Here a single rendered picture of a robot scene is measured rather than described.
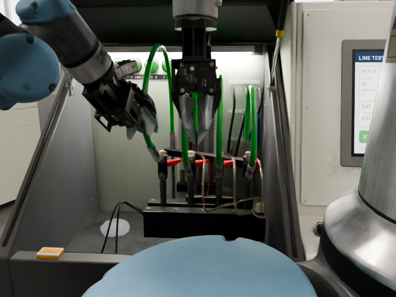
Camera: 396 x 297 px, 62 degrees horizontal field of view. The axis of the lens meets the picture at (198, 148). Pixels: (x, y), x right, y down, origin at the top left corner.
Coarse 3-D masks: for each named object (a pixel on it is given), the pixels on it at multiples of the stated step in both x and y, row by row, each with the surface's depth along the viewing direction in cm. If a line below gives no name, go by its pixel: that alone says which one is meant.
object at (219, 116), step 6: (222, 78) 84; (222, 84) 81; (222, 90) 80; (222, 96) 79; (222, 102) 78; (222, 108) 77; (216, 114) 77; (222, 114) 77; (216, 120) 76; (222, 120) 76; (216, 126) 76; (216, 132) 76; (216, 138) 76; (222, 138) 104; (216, 144) 76; (222, 144) 104; (216, 150) 77; (216, 156) 78; (216, 162) 80; (216, 168) 82; (216, 174) 87
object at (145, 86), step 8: (152, 48) 82; (160, 48) 90; (152, 56) 79; (168, 56) 98; (168, 64) 101; (144, 72) 75; (168, 72) 103; (144, 80) 74; (168, 80) 105; (144, 88) 73; (144, 128) 74; (144, 136) 76; (152, 144) 79
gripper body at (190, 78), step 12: (180, 24) 53; (192, 24) 51; (204, 24) 51; (216, 24) 55; (192, 36) 51; (204, 36) 53; (192, 48) 52; (204, 48) 53; (180, 60) 52; (192, 60) 52; (204, 60) 52; (180, 72) 54; (192, 72) 54; (204, 72) 53; (180, 84) 54; (192, 84) 54; (204, 84) 53
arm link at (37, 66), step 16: (0, 16) 36; (0, 32) 36; (16, 32) 36; (0, 48) 34; (16, 48) 35; (32, 48) 36; (48, 48) 37; (0, 64) 34; (16, 64) 35; (32, 64) 36; (48, 64) 37; (0, 80) 35; (16, 80) 35; (32, 80) 36; (48, 80) 37; (16, 96) 36; (32, 96) 37
